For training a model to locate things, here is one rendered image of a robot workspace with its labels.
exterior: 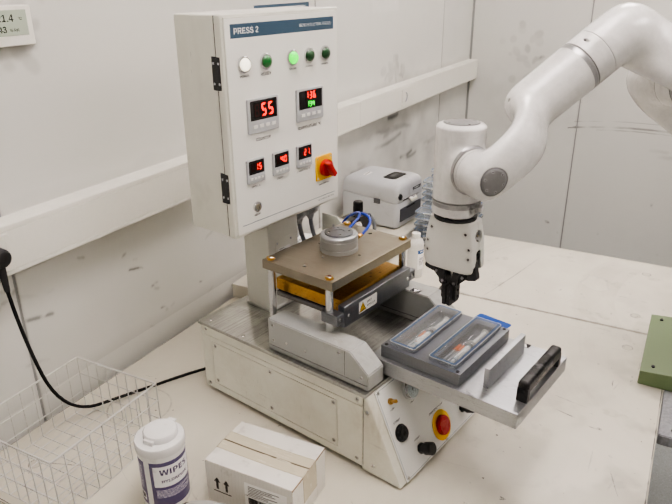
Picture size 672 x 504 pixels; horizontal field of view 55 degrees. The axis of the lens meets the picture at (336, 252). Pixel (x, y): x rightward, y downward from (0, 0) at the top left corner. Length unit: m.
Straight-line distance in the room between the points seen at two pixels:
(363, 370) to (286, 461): 0.21
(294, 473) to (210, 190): 0.56
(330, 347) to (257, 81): 0.52
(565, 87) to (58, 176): 0.99
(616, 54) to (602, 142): 2.47
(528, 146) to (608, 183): 2.66
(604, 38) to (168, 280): 1.16
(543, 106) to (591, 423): 0.71
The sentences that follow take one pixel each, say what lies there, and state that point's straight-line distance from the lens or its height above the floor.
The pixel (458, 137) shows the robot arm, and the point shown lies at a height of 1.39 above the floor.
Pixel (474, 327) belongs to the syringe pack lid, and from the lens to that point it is 1.28.
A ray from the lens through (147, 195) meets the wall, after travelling 1.57.
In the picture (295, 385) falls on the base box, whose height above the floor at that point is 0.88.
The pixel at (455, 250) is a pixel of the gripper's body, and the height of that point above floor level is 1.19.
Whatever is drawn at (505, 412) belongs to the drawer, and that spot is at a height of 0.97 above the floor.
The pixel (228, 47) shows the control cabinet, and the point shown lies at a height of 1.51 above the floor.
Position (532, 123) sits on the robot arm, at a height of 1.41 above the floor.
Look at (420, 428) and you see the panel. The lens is 1.32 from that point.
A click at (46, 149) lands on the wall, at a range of 1.44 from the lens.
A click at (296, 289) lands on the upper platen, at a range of 1.31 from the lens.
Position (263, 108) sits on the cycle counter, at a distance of 1.28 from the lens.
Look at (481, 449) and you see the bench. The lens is 1.39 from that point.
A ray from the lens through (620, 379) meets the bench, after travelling 1.69.
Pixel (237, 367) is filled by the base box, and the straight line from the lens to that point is 1.44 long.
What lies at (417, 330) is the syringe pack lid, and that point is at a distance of 1.26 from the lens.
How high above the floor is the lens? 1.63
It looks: 23 degrees down
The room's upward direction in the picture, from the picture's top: straight up
